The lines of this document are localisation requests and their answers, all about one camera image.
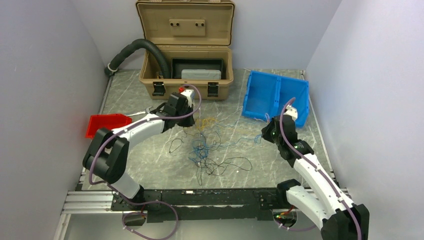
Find yellow wire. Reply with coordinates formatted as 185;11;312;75
193;116;263;142

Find blue wire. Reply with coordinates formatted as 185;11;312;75
188;117;266;167

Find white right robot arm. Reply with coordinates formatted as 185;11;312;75
261;114;370;240

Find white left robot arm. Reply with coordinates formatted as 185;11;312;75
82;89;195;210

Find grey plastic box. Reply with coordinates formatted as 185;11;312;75
181;69;222;80

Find blue bin left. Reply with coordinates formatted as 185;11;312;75
241;70;282;122

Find blue bin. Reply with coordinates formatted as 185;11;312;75
277;76;310;128
241;70;282;122

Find silver wrench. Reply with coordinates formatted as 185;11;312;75
124;106;152;117

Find black tray in case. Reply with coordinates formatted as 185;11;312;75
170;58;227;79

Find blue bin right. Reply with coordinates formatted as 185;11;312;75
277;76;310;128

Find tan tool case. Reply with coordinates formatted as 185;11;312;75
135;0;236;100

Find red bin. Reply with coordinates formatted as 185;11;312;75
85;113;133;139

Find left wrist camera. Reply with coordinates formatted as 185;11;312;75
178;86;196;107

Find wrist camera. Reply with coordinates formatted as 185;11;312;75
284;105;298;121
178;86;196;107

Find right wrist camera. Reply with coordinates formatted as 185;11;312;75
284;105;298;121

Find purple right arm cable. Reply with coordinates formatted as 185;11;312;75
264;96;364;240

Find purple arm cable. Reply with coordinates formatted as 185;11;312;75
264;96;364;240
87;83;203;240

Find black corrugated hose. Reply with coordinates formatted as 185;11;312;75
104;38;171;80

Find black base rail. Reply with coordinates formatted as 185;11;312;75
110;187;292;223

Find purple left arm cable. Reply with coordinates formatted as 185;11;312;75
87;83;203;240

